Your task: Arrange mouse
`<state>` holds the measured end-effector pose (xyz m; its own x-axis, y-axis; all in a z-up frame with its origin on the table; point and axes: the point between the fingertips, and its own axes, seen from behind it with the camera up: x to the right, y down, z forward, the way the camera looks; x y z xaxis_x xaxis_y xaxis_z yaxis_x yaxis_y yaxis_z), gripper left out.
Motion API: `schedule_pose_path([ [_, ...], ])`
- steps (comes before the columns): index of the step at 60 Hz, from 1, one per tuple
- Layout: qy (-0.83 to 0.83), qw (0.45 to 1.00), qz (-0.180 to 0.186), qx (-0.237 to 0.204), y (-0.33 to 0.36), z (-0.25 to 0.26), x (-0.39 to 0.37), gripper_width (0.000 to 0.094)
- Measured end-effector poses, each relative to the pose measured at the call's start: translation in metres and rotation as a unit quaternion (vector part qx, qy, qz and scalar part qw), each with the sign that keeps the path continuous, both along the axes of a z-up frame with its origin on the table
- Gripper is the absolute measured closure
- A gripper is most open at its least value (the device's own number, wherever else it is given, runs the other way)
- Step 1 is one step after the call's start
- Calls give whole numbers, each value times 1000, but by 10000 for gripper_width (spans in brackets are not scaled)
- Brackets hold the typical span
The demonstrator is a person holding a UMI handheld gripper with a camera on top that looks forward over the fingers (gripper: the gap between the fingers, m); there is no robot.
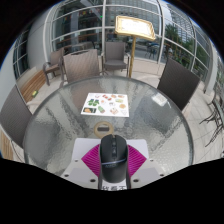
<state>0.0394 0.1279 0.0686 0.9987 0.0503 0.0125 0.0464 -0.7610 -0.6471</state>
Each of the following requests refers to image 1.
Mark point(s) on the black computer mouse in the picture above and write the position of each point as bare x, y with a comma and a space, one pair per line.
114, 156

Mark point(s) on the laminated picture menu card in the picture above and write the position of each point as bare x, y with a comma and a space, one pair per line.
105, 105

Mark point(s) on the grey wicker armchair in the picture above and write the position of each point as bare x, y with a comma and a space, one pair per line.
115, 53

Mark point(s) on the brown wicker armchair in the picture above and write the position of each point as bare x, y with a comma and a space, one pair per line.
54, 61

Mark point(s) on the dark grey wicker chair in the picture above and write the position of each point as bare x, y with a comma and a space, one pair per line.
13, 116

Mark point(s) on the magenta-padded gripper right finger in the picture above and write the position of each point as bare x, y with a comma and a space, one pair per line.
136, 163

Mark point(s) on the wooden slat bench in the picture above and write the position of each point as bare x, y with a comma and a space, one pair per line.
33, 83
6, 145

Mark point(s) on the gold menu sign stand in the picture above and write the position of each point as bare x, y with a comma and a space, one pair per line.
135, 27

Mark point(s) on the green-topped metal table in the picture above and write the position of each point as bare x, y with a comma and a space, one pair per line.
216, 116

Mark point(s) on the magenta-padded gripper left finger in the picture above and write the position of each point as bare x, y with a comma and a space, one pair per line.
90, 163

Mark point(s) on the dark brown wicker chair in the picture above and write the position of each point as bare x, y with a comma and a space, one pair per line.
178, 83

